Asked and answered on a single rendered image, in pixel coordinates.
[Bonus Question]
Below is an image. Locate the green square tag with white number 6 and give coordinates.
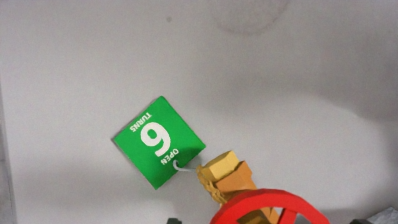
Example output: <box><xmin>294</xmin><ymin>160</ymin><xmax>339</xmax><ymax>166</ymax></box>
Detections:
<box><xmin>114</xmin><ymin>95</ymin><xmax>227</xmax><ymax>209</ymax></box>

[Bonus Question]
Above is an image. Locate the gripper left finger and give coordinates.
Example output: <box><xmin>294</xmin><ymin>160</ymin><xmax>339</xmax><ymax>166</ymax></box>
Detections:
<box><xmin>166</xmin><ymin>218</ymin><xmax>182</xmax><ymax>224</ymax></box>

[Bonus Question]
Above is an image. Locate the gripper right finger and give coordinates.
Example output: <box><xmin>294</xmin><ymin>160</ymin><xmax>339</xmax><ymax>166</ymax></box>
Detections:
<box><xmin>350</xmin><ymin>219</ymin><xmax>373</xmax><ymax>224</ymax></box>

